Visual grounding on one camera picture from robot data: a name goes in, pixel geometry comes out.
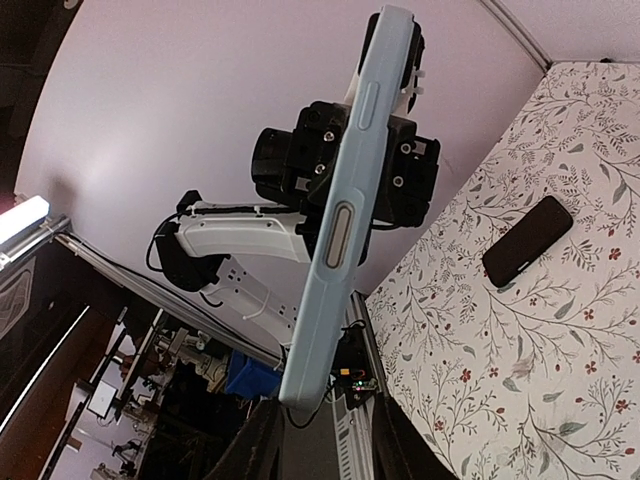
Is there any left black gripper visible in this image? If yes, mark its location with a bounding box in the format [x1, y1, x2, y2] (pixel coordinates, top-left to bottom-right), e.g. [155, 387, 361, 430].
[251, 101, 441, 228]

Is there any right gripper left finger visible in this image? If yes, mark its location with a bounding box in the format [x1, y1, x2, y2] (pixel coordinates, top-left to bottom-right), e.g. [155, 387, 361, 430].
[204, 399, 285, 480]

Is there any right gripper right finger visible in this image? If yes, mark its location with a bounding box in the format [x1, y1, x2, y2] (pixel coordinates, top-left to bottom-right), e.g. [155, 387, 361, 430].
[372, 394, 456, 480]

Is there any light blue phone case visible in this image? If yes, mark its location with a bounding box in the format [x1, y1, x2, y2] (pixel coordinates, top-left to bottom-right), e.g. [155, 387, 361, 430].
[277, 5, 419, 414]

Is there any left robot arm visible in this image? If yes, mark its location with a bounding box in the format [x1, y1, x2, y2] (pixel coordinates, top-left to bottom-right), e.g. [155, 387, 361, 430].
[150, 101, 441, 347]

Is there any black phone on table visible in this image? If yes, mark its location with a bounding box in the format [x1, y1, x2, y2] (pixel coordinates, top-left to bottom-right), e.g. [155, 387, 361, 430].
[482, 196, 573, 288]

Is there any blue storage bin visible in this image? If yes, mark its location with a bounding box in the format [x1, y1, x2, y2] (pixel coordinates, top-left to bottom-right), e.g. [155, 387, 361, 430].
[225, 350, 281, 400]

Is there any floral table mat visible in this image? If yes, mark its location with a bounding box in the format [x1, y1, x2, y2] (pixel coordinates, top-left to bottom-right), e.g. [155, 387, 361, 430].
[366, 62, 639, 479]

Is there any ceiling light strip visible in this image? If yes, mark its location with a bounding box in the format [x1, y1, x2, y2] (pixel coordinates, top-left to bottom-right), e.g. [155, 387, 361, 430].
[0, 195, 50, 243]

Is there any right rear aluminium post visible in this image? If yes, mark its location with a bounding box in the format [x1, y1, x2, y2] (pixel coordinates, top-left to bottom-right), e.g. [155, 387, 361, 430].
[478, 0, 553, 72]

